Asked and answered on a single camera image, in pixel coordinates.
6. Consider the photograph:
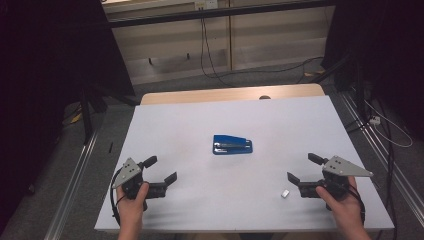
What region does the blue stapler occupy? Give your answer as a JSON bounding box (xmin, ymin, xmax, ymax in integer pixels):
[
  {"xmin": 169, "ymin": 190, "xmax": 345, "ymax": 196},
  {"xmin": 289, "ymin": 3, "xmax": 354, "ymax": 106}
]
[{"xmin": 212, "ymin": 134, "xmax": 254, "ymax": 156}]

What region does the black curtain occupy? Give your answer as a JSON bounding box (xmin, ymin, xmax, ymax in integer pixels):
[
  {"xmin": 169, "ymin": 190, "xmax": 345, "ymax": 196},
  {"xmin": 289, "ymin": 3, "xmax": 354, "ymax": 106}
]
[
  {"xmin": 0, "ymin": 0, "xmax": 135, "ymax": 221},
  {"xmin": 323, "ymin": 0, "xmax": 424, "ymax": 141}
]

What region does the white floor cable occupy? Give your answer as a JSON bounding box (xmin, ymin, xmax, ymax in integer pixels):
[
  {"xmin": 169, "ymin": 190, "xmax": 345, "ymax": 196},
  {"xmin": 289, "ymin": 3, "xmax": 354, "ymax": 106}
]
[{"xmin": 364, "ymin": 99, "xmax": 414, "ymax": 149}]

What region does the thick black floor cable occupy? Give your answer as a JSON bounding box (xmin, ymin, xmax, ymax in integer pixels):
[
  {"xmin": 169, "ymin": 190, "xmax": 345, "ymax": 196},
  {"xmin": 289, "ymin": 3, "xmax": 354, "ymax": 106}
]
[{"xmin": 344, "ymin": 96, "xmax": 398, "ymax": 240}]

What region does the aluminium floor rail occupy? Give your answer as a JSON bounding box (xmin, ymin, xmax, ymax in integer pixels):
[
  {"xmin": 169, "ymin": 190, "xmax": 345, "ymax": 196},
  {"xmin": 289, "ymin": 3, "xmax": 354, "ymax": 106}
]
[
  {"xmin": 339, "ymin": 91, "xmax": 424, "ymax": 219},
  {"xmin": 43, "ymin": 130, "xmax": 100, "ymax": 240}
]

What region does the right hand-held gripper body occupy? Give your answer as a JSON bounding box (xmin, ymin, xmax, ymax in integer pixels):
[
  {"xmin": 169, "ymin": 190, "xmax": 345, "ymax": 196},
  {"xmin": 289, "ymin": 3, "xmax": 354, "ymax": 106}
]
[{"xmin": 299, "ymin": 155, "xmax": 374, "ymax": 201}]

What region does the wooden table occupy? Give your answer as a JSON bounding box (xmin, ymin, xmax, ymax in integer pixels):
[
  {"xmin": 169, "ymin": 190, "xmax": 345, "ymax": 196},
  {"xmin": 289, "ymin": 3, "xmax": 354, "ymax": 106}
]
[{"xmin": 139, "ymin": 83, "xmax": 326, "ymax": 106}]

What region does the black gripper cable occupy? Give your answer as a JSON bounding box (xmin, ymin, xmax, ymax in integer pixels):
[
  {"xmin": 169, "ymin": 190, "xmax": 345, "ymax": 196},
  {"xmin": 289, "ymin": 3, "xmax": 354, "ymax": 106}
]
[
  {"xmin": 109, "ymin": 167, "xmax": 127, "ymax": 228},
  {"xmin": 348, "ymin": 183, "xmax": 367, "ymax": 225}
]

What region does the white wall socket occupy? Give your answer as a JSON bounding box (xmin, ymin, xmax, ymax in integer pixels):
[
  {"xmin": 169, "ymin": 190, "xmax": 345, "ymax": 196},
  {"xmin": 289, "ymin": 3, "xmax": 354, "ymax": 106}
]
[{"xmin": 194, "ymin": 0, "xmax": 219, "ymax": 11}]

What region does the beige wooden cabinet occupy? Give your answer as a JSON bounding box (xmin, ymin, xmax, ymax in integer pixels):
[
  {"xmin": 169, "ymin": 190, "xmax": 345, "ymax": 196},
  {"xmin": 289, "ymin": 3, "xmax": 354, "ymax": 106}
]
[{"xmin": 101, "ymin": 0, "xmax": 336, "ymax": 86}]

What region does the black stand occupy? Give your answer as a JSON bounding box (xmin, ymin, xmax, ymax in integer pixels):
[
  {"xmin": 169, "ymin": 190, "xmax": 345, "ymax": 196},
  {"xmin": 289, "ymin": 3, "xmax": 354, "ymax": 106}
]
[
  {"xmin": 79, "ymin": 82, "xmax": 141, "ymax": 145},
  {"xmin": 312, "ymin": 52, "xmax": 368, "ymax": 118}
]

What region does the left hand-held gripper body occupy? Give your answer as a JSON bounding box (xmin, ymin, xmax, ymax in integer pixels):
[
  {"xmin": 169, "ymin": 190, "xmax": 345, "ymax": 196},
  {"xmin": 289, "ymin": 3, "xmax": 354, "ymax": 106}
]
[{"xmin": 112, "ymin": 157, "xmax": 167, "ymax": 211}]

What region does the white table cover sheet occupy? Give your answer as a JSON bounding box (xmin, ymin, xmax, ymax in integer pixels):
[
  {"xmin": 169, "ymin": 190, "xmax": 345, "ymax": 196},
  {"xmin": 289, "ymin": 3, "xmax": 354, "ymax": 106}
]
[{"xmin": 94, "ymin": 95, "xmax": 395, "ymax": 233}]

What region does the black horizontal bar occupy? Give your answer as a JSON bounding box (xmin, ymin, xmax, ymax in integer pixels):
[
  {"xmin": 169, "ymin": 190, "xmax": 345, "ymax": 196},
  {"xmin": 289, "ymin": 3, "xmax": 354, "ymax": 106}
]
[{"xmin": 107, "ymin": 0, "xmax": 335, "ymax": 29}]

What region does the black hanging cable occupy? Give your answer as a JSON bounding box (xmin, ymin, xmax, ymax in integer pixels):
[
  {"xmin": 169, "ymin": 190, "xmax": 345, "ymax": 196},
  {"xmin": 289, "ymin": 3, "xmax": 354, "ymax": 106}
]
[{"xmin": 199, "ymin": 8, "xmax": 236, "ymax": 89}]

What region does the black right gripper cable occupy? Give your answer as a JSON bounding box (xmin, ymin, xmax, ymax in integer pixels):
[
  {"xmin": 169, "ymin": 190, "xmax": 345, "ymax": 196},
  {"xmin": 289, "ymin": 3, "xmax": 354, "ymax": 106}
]
[{"xmin": 348, "ymin": 183, "xmax": 367, "ymax": 225}]

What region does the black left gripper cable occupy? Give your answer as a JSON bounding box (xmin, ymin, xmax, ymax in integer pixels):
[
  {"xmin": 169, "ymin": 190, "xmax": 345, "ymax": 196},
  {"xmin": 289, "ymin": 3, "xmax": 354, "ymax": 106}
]
[{"xmin": 109, "ymin": 167, "xmax": 127, "ymax": 228}]

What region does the person's left hand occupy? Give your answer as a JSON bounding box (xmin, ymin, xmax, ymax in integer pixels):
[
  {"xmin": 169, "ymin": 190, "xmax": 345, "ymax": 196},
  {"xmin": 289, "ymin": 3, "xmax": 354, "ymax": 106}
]
[{"xmin": 116, "ymin": 182, "xmax": 150, "ymax": 231}]

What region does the person's right hand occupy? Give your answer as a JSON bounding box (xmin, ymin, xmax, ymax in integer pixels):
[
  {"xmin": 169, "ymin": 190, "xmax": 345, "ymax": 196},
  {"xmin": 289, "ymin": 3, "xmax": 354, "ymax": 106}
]
[{"xmin": 315, "ymin": 176, "xmax": 364, "ymax": 228}]

